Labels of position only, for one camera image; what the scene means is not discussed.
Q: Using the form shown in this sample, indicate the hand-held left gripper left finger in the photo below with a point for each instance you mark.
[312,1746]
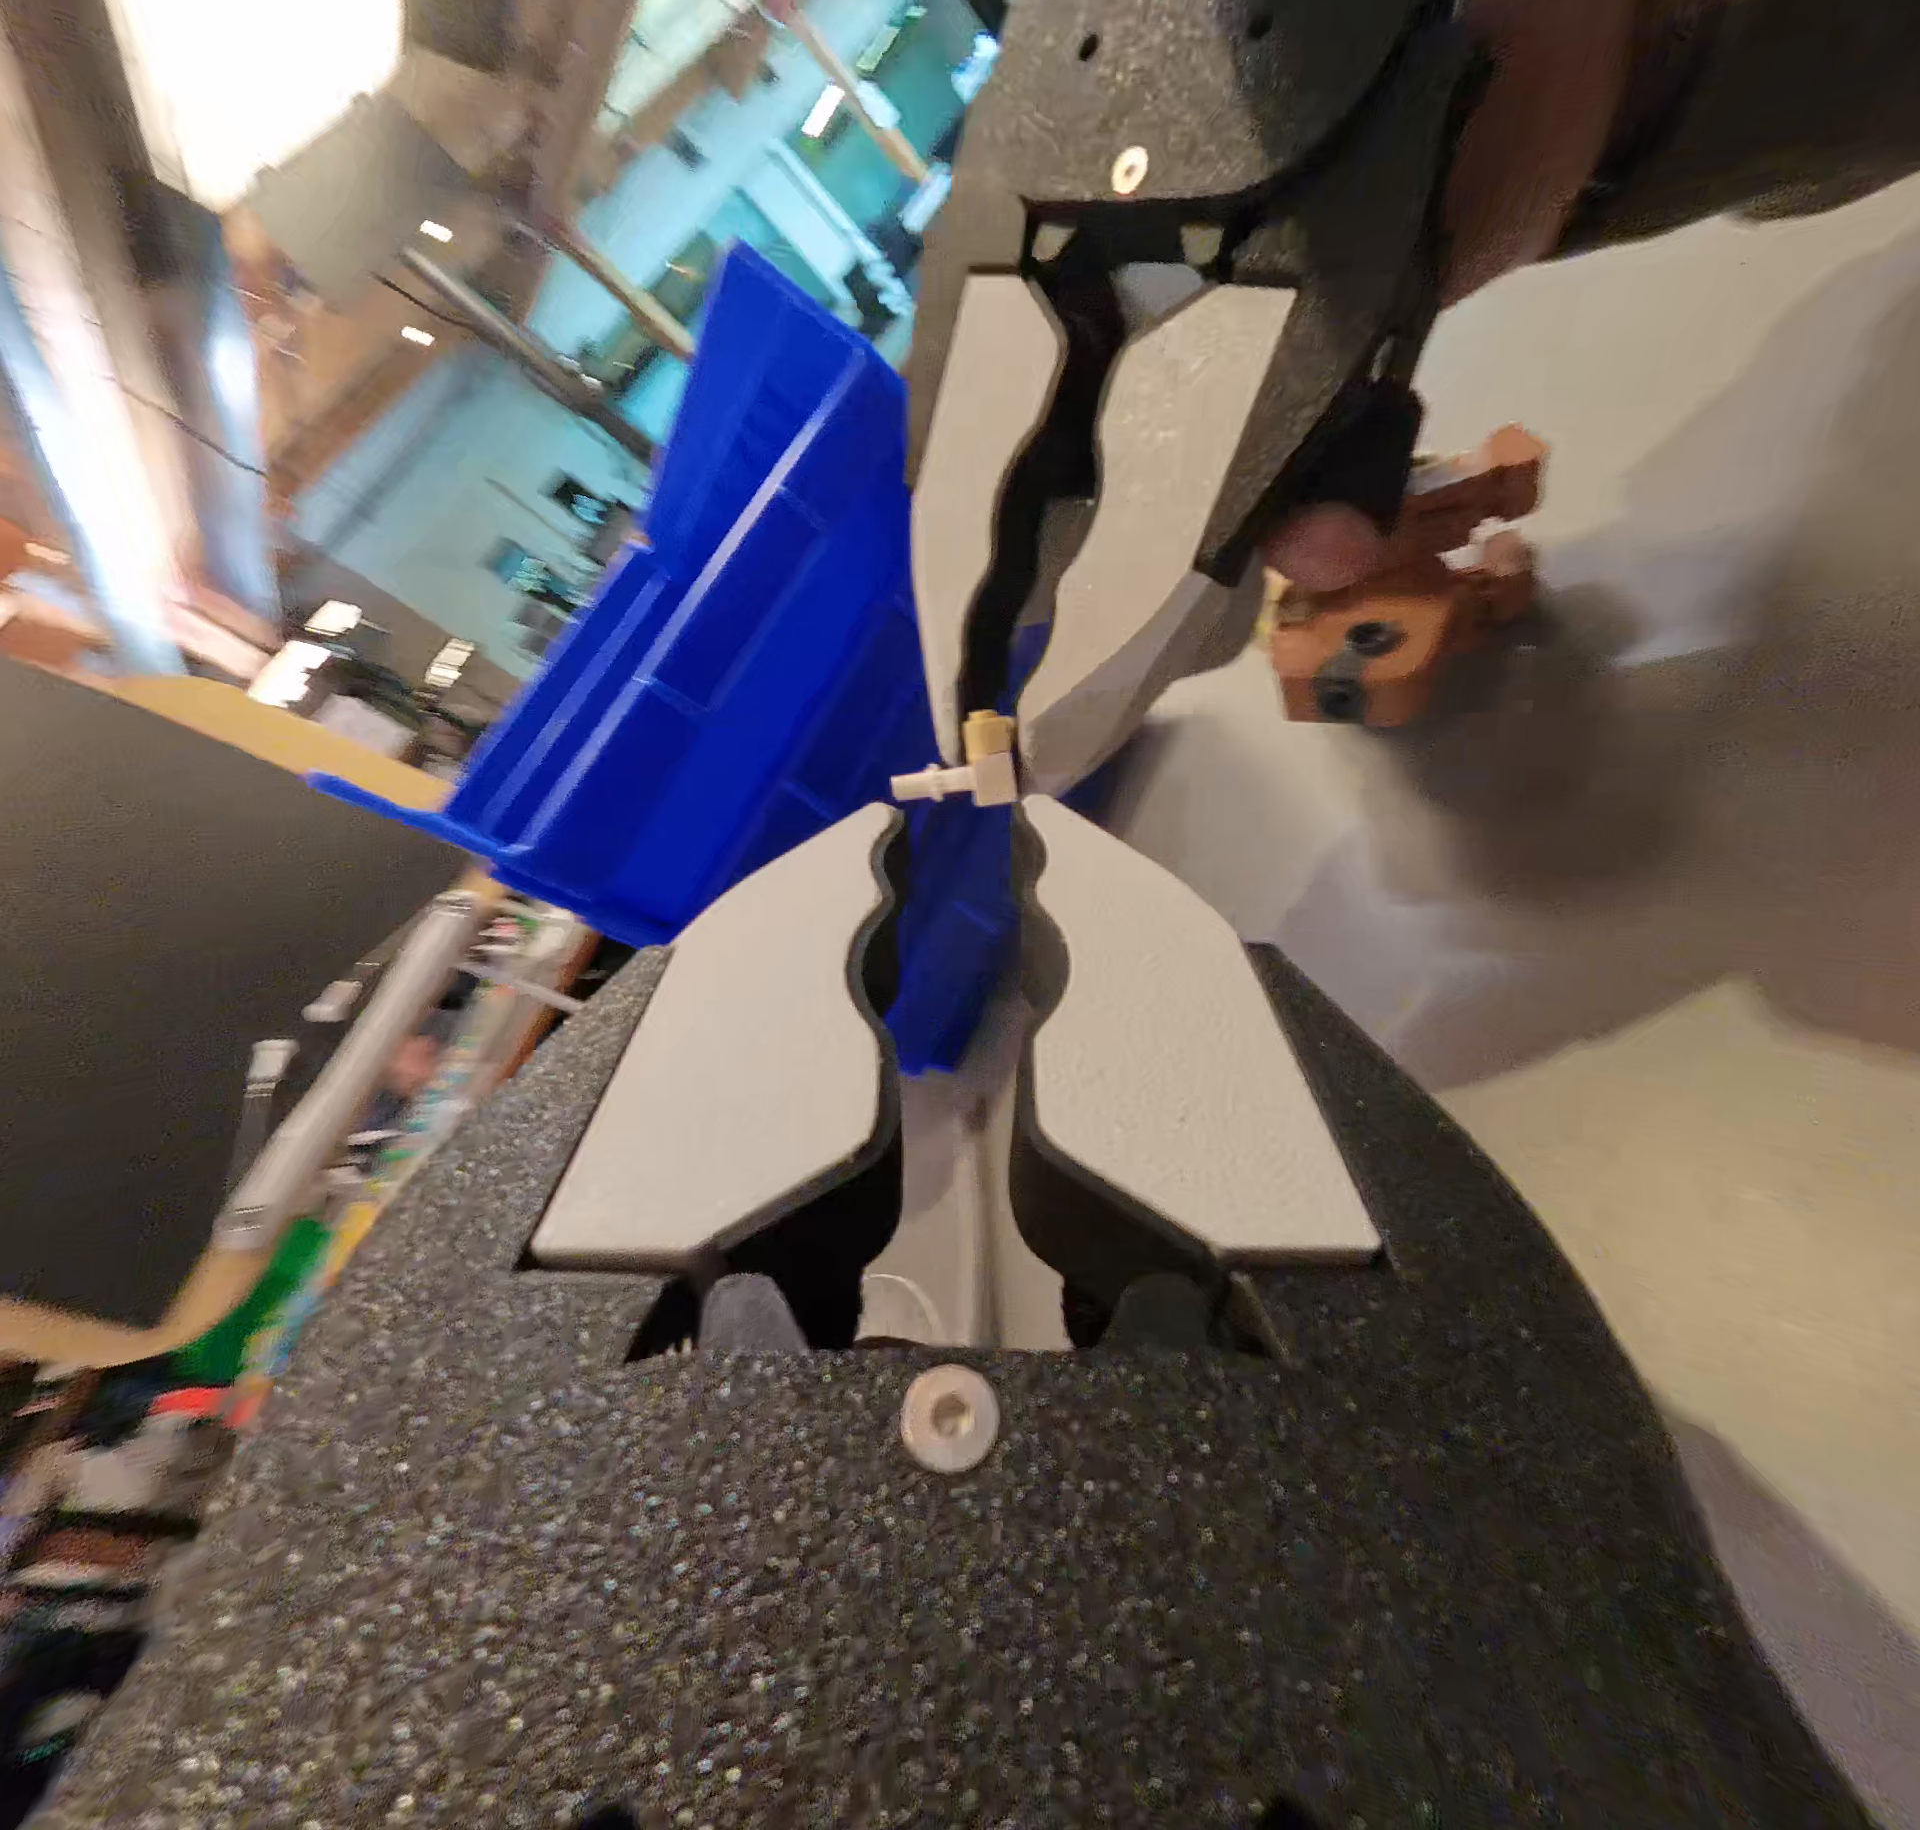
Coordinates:
[720,1095]

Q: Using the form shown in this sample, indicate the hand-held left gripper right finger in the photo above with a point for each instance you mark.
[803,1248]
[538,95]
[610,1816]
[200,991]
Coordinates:
[1185,1095]

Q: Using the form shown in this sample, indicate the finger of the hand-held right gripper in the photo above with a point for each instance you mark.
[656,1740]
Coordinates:
[1171,482]
[975,421]

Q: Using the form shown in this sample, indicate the brown brick assembly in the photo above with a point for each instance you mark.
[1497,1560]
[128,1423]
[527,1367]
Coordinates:
[1396,614]

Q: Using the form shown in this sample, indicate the stack of blue plastic bins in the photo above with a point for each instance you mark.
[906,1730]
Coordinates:
[720,662]

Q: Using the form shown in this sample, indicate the white tan clip brick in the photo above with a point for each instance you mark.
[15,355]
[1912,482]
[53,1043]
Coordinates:
[975,774]

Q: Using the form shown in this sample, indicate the person's right forearm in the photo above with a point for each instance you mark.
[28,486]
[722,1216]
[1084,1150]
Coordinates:
[1726,59]

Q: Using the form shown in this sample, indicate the grey desk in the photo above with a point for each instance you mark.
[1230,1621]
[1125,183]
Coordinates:
[1651,1032]

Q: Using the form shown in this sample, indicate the person's right hand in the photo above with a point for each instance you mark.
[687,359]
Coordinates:
[1330,545]

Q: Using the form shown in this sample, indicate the black board with wooden edge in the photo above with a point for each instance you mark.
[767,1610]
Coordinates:
[150,961]

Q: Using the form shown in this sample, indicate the white ceiling light panel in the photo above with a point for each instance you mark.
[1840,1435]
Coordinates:
[241,29]

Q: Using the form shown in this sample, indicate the white metal frame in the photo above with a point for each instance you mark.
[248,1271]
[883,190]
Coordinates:
[352,1065]

